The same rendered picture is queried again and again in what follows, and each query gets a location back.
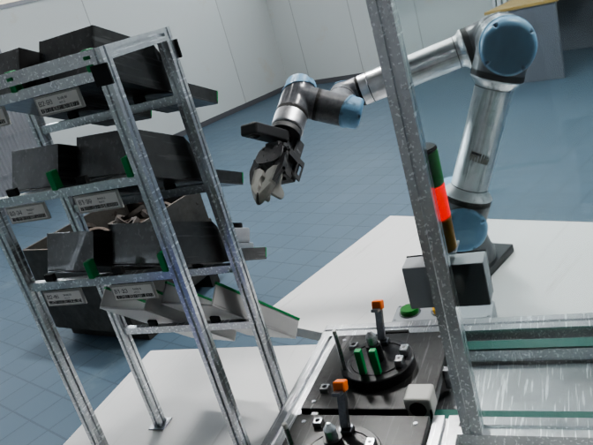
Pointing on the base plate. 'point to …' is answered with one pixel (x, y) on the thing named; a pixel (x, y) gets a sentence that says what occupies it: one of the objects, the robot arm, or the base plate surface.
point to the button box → (415, 315)
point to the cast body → (243, 236)
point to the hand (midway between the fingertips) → (258, 197)
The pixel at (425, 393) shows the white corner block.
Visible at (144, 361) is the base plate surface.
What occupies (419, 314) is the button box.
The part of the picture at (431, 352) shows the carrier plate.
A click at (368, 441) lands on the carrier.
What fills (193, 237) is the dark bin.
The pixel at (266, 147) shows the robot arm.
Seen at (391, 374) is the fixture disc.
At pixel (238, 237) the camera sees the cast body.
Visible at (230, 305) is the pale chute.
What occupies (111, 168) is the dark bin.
